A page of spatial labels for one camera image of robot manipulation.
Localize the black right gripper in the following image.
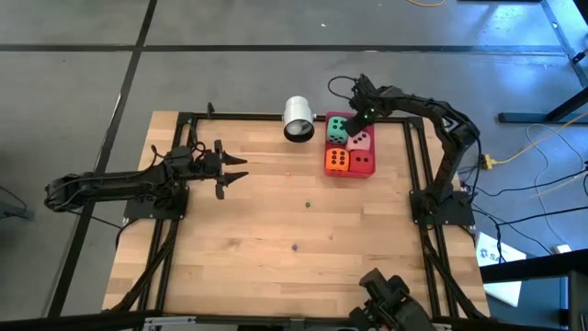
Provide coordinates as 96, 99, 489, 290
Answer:
345, 73, 385, 137

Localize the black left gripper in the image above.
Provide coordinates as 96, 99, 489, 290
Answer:
192, 140, 250, 200

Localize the pink translucent plastic bin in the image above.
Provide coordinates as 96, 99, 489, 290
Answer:
322, 111, 377, 178

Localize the large pink plush die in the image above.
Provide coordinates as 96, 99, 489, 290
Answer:
346, 130, 372, 153

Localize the large green plush die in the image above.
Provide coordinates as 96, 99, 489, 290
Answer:
325, 115, 350, 144

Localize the large red plush die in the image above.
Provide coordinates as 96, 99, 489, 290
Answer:
348, 149, 376, 175

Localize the large orange plush die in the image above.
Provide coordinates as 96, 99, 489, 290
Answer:
324, 147, 350, 173

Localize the white cylinder cup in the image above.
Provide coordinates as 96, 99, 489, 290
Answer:
281, 95, 318, 144

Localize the black desk leg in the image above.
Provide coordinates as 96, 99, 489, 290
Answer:
498, 86, 588, 125

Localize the white cardboard box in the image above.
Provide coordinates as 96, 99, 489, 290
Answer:
475, 232, 528, 308

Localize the grey metal foot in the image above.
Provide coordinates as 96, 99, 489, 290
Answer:
0, 186, 36, 221

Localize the grey metal desk beam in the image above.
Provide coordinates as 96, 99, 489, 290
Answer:
541, 0, 588, 88

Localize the black crossbeam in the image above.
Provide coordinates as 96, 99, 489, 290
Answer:
0, 308, 588, 331

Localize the black side table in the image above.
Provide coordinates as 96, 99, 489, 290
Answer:
480, 247, 588, 331

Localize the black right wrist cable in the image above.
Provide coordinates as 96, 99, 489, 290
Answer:
327, 75, 364, 100

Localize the black aluminium table frame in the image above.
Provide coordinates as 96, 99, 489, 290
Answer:
109, 101, 491, 323

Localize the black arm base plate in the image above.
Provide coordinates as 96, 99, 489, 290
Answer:
123, 188, 188, 221
410, 188, 475, 226

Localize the yellow extension cord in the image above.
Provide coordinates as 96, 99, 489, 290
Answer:
477, 111, 588, 170

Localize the black floor cable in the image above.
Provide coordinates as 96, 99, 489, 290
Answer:
470, 205, 588, 227
472, 167, 588, 245

